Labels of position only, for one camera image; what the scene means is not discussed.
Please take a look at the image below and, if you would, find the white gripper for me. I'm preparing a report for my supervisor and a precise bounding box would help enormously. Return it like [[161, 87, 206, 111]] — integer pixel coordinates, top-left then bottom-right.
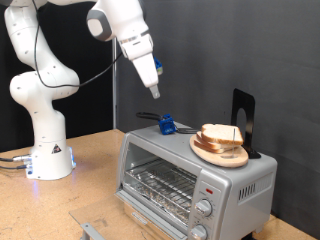
[[132, 52, 162, 100]]

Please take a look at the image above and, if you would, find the metal spatula with blue block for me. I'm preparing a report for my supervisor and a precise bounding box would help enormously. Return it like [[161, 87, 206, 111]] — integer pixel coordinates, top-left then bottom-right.
[[135, 111, 202, 136]]

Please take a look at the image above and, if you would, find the glass oven door with handle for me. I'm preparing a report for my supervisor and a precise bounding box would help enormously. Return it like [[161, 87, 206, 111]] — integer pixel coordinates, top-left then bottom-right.
[[68, 189, 189, 240]]

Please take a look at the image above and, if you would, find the silver toaster oven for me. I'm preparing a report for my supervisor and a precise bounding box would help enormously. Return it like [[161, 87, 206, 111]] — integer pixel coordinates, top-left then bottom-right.
[[114, 121, 278, 240]]

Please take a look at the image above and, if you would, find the vertical metal pole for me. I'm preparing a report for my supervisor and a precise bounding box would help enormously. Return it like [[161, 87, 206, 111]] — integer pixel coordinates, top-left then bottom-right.
[[110, 36, 120, 130]]

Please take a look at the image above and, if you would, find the thin metal rod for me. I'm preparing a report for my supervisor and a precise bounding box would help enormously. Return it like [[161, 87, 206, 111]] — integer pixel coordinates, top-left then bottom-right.
[[231, 127, 237, 159]]

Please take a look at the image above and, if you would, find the black metal bookend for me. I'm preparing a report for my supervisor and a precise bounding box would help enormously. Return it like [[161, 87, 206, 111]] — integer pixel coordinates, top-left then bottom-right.
[[230, 88, 263, 160]]

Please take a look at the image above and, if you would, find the round wooden plate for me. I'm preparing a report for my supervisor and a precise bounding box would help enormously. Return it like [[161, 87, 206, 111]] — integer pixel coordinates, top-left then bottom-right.
[[189, 133, 250, 169]]

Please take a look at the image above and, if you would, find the wooden box with slots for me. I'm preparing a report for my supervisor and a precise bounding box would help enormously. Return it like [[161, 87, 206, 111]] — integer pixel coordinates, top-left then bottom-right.
[[123, 201, 176, 240]]

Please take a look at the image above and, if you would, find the wire oven rack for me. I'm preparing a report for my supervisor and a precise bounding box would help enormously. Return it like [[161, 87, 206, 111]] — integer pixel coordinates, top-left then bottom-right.
[[124, 158, 198, 224]]

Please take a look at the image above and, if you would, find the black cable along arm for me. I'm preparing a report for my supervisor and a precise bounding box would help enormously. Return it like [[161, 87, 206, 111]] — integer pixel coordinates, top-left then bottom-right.
[[31, 0, 124, 90]]

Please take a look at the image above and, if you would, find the black base cable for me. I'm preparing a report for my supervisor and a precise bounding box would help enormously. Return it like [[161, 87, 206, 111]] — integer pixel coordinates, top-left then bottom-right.
[[0, 163, 30, 171], [0, 154, 33, 164]]

